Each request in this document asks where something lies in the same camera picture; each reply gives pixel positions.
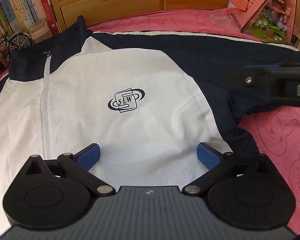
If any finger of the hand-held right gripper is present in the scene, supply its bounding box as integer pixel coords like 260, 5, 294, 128
222, 65, 281, 93

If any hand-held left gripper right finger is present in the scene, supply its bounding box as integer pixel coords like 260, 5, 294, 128
184, 142, 278, 196

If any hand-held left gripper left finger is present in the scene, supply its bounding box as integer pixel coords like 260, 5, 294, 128
22, 142, 116, 196

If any navy and white jacket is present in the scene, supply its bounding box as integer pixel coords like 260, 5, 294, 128
0, 16, 300, 232

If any pink rabbit print blanket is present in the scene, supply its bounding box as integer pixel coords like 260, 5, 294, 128
0, 7, 300, 240

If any pink miniature dollhouse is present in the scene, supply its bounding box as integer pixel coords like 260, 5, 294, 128
230, 0, 300, 49

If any translucent plastic container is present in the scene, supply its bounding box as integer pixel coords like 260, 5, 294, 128
30, 21, 50, 40

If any miniature bicycle model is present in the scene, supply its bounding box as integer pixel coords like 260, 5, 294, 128
0, 31, 32, 80

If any wooden drawer organizer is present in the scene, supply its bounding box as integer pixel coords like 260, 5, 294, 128
49, 0, 233, 34

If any row of upright books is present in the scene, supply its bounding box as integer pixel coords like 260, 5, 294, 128
0, 0, 63, 80

